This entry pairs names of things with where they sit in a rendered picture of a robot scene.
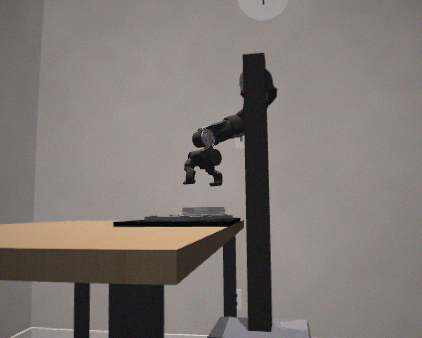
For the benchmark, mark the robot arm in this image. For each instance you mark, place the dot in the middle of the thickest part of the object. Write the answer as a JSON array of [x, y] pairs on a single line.
[[232, 126]]

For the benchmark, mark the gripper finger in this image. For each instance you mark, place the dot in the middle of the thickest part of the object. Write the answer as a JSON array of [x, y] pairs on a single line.
[[218, 179], [190, 172]]

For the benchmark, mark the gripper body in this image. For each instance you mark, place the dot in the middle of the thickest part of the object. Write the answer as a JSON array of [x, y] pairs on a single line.
[[206, 157]]

